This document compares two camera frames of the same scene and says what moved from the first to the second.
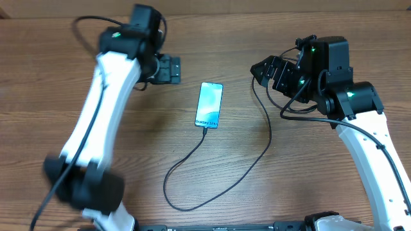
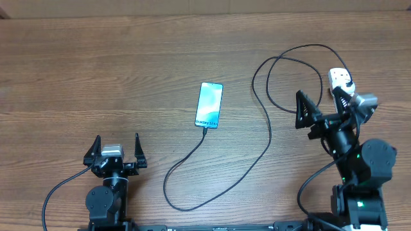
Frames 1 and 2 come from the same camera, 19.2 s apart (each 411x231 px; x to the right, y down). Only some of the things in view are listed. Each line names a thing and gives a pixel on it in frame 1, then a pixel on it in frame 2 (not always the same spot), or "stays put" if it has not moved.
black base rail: (277, 226) stays put
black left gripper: (166, 76) to (131, 169)
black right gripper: (270, 68) to (321, 122)
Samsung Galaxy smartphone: (209, 104) stays put
